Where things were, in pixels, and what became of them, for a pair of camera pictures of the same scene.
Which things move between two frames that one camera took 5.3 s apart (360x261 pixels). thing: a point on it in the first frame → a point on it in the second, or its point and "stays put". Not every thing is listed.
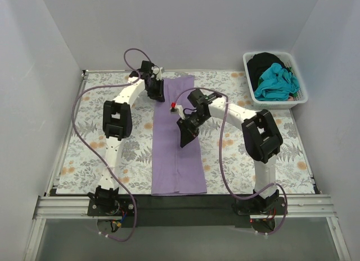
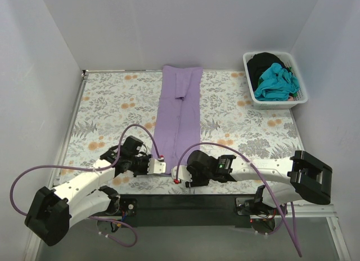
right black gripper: (190, 126) → (188, 184)
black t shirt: (260, 62) stays put
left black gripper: (154, 86) → (144, 164)
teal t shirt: (276, 84) stays put
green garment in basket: (295, 94) stays put
